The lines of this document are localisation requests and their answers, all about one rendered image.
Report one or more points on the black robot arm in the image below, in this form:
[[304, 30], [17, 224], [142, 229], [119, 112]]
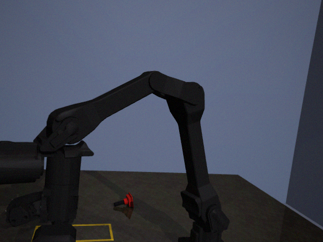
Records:
[[23, 162]]

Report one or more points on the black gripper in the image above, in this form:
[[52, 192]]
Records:
[[62, 202]]

